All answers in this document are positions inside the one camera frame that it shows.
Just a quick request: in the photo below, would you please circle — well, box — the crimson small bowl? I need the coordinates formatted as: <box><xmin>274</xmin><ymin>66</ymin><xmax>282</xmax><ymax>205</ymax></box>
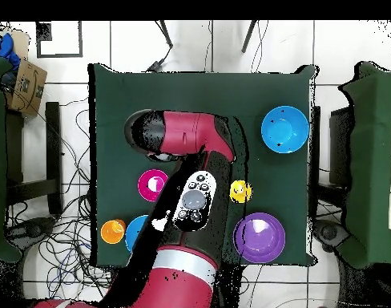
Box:
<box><xmin>137</xmin><ymin>168</ymin><xmax>170</xmax><ymax>203</ymax></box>

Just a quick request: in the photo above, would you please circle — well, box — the yellow cup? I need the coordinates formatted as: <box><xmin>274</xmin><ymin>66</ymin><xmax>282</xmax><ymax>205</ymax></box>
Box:
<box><xmin>229</xmin><ymin>179</ymin><xmax>254</xmax><ymax>205</ymax></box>

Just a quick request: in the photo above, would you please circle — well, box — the large purple bowl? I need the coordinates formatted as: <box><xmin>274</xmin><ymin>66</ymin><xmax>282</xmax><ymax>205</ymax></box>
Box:
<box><xmin>232</xmin><ymin>212</ymin><xmax>287</xmax><ymax>265</ymax></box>

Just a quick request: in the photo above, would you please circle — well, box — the dark green tablecloth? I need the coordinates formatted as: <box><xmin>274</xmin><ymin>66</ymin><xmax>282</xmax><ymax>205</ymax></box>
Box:
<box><xmin>87</xmin><ymin>63</ymin><xmax>318</xmax><ymax>267</ymax></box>

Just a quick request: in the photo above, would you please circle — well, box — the large blue bowl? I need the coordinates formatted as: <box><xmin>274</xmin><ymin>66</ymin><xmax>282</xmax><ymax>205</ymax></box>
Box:
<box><xmin>260</xmin><ymin>105</ymin><xmax>311</xmax><ymax>154</ymax></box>
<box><xmin>124</xmin><ymin>214</ymin><xmax>150</xmax><ymax>253</ymax></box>

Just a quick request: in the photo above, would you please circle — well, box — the orange cup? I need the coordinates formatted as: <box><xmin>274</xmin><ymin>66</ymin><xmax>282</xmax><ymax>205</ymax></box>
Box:
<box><xmin>99</xmin><ymin>218</ymin><xmax>127</xmax><ymax>245</ymax></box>

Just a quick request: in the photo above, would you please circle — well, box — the black power adapter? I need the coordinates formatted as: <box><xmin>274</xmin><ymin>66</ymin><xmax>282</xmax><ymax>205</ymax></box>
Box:
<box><xmin>146</xmin><ymin>59</ymin><xmax>164</xmax><ymax>73</ymax></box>

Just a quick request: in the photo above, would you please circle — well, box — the black tripod leg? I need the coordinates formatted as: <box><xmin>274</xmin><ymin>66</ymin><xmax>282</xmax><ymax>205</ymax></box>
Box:
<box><xmin>240</xmin><ymin>20</ymin><xmax>258</xmax><ymax>54</ymax></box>
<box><xmin>155</xmin><ymin>20</ymin><xmax>174</xmax><ymax>49</ymax></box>

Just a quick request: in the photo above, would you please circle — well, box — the black equipment box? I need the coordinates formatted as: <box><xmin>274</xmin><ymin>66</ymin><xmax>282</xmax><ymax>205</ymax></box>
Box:
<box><xmin>329</xmin><ymin>107</ymin><xmax>356</xmax><ymax>187</ymax></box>

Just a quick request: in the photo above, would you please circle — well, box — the grey stand base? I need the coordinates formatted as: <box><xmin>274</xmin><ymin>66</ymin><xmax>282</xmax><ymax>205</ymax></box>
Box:
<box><xmin>312</xmin><ymin>219</ymin><xmax>351</xmax><ymax>253</ymax></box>

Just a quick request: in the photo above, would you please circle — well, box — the cardboard box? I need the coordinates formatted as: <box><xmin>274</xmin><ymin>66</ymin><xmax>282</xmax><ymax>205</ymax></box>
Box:
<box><xmin>5</xmin><ymin>58</ymin><xmax>48</xmax><ymax>116</ymax></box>

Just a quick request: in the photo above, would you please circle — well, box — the blue cloth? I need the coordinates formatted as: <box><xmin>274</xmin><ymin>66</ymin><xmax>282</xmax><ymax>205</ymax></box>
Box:
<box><xmin>0</xmin><ymin>32</ymin><xmax>22</xmax><ymax>70</ymax></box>

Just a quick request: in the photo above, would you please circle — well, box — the black cable tangle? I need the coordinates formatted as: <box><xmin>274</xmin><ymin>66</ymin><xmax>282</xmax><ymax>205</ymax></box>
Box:
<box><xmin>6</xmin><ymin>95</ymin><xmax>119</xmax><ymax>308</ymax></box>

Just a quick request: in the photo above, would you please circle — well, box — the black bench frame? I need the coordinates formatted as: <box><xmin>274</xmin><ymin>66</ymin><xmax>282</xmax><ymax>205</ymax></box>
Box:
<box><xmin>6</xmin><ymin>101</ymin><xmax>63</xmax><ymax>216</ymax></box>

